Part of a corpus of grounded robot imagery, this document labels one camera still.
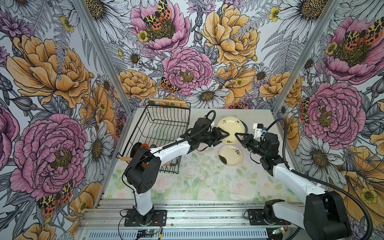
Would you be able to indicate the white vented cable duct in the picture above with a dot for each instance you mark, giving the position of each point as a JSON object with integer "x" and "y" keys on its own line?
{"x": 184, "y": 234}

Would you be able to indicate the black plate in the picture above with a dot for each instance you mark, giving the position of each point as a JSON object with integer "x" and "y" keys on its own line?
{"x": 135, "y": 148}

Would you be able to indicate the near wooden rack handle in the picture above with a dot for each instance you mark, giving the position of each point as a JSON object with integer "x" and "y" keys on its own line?
{"x": 130, "y": 159}

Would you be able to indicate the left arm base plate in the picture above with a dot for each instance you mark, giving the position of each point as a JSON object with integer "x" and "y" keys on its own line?
{"x": 153, "y": 218}

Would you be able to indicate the aluminium rail frame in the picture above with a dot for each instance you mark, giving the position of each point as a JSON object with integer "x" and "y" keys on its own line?
{"x": 110, "y": 215}

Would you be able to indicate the black wire dish rack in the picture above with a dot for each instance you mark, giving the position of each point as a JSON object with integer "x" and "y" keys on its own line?
{"x": 155, "y": 124}

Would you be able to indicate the wooden rack handle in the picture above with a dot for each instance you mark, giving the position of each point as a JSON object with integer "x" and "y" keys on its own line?
{"x": 167, "y": 101}
{"x": 130, "y": 159}

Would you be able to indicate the far wooden rack handle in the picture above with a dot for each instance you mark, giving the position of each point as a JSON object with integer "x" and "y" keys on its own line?
{"x": 167, "y": 101}

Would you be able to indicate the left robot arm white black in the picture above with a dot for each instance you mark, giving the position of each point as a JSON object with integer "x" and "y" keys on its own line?
{"x": 142, "y": 171}

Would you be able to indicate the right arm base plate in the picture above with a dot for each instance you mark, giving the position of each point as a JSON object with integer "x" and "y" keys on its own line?
{"x": 258, "y": 216}

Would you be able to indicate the green circuit board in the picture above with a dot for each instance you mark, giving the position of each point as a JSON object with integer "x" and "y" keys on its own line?
{"x": 149, "y": 233}

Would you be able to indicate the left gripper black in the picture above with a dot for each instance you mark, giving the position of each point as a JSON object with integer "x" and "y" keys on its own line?
{"x": 218, "y": 135}

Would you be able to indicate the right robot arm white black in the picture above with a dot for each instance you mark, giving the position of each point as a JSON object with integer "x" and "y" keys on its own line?
{"x": 323, "y": 215}

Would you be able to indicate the white plate red green band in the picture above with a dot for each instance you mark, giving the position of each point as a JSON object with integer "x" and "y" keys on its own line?
{"x": 245, "y": 127}

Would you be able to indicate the beige plate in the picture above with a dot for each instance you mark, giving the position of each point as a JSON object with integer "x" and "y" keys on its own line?
{"x": 230, "y": 155}

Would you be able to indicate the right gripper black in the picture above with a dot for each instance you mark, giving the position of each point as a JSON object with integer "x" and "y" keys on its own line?
{"x": 247, "y": 139}

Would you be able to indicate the cream plate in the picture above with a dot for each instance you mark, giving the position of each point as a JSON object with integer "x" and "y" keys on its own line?
{"x": 232, "y": 126}

